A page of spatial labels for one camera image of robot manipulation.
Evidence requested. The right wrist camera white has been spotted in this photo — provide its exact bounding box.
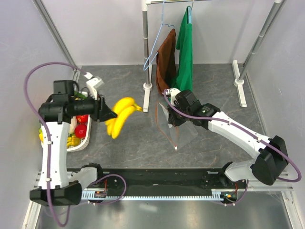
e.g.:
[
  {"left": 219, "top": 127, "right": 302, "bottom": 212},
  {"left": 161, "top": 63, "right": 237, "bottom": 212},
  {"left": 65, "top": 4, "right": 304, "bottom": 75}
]
[{"left": 164, "top": 88, "right": 181, "bottom": 106}]

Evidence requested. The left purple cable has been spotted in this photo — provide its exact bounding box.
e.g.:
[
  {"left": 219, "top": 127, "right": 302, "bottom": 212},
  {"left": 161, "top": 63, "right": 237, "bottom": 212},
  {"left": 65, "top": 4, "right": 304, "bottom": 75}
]
[{"left": 23, "top": 62, "right": 128, "bottom": 227}]

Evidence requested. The brown towel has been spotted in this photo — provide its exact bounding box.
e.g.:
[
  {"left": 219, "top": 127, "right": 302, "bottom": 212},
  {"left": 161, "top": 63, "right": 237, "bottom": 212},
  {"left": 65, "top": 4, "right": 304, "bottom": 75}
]
[{"left": 156, "top": 29, "right": 176, "bottom": 94}]

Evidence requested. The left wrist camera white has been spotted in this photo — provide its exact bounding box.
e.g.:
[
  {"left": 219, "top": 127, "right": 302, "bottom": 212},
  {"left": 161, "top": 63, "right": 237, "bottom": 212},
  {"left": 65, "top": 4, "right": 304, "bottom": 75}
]
[{"left": 84, "top": 72, "right": 104, "bottom": 100}]

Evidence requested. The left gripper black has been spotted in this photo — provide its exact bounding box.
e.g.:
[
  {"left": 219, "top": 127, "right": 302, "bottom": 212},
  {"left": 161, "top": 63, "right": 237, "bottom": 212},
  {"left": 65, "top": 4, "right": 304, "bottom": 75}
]
[{"left": 70, "top": 90, "right": 118, "bottom": 123}]

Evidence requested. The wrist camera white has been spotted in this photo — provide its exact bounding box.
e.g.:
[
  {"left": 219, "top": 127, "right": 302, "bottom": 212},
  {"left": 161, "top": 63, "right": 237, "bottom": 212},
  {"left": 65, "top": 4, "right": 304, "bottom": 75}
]
[
  {"left": 84, "top": 72, "right": 104, "bottom": 100},
  {"left": 164, "top": 88, "right": 181, "bottom": 106}
]

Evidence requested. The green chili pepper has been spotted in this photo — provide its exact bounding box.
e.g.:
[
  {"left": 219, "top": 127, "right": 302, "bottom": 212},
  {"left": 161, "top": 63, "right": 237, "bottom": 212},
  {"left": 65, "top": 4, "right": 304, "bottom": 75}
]
[{"left": 74, "top": 91, "right": 88, "bottom": 100}]

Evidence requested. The white plastic basket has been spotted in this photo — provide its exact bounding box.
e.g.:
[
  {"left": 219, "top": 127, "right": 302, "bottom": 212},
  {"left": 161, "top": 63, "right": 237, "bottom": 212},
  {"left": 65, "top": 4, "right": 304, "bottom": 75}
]
[{"left": 41, "top": 112, "right": 92, "bottom": 153}]

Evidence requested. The clear zip top bag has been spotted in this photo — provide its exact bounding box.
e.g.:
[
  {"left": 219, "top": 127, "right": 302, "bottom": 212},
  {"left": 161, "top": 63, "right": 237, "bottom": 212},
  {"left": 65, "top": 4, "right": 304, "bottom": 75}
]
[{"left": 155, "top": 100, "right": 198, "bottom": 151}]

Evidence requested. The yellow banana bunch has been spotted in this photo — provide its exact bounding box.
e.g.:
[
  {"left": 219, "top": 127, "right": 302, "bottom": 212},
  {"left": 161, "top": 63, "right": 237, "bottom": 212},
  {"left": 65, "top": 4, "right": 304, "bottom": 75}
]
[
  {"left": 105, "top": 97, "right": 143, "bottom": 139},
  {"left": 39, "top": 127, "right": 47, "bottom": 144}
]

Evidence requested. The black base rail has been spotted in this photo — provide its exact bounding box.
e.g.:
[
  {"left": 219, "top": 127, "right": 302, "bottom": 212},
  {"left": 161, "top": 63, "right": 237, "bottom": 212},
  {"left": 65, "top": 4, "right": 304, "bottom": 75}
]
[{"left": 68, "top": 168, "right": 246, "bottom": 201}]

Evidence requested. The yellow corn cob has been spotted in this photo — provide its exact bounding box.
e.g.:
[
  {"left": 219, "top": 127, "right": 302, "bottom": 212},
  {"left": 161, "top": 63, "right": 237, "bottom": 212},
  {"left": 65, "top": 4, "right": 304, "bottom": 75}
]
[{"left": 67, "top": 135, "right": 81, "bottom": 148}]

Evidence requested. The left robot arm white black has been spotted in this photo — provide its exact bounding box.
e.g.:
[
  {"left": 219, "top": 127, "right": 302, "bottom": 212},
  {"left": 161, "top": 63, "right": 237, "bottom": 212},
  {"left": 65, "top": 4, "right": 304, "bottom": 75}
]
[{"left": 30, "top": 77, "right": 117, "bottom": 206}]

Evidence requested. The light blue wire hanger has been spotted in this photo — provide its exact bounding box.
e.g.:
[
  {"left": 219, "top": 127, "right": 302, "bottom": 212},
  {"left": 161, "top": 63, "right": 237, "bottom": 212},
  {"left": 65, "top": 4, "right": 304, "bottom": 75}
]
[{"left": 143, "top": 0, "right": 175, "bottom": 71}]

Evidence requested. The blue hanger under shirt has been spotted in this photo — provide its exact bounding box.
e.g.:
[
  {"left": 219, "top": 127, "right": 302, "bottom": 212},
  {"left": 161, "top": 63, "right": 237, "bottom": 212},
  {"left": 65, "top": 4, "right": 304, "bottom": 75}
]
[{"left": 187, "top": 0, "right": 194, "bottom": 24}]

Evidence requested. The white radish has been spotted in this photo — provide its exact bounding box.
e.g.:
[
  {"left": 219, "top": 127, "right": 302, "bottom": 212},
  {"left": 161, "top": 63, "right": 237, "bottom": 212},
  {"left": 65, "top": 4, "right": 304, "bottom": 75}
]
[{"left": 69, "top": 116, "right": 78, "bottom": 134}]

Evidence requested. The green t-shirt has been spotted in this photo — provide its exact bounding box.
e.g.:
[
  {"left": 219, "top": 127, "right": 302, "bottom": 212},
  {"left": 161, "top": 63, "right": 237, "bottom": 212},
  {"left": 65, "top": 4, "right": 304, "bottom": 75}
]
[{"left": 171, "top": 9, "right": 193, "bottom": 91}]

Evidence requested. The metal clothes rack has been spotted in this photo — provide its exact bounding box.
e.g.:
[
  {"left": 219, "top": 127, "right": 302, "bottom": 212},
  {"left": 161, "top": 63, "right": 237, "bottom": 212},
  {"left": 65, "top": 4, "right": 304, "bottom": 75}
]
[{"left": 141, "top": 0, "right": 284, "bottom": 112}]

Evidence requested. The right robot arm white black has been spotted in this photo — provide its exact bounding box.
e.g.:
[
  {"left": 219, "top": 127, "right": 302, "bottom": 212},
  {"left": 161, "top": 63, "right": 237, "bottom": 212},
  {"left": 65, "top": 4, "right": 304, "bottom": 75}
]
[{"left": 163, "top": 88, "right": 288, "bottom": 188}]

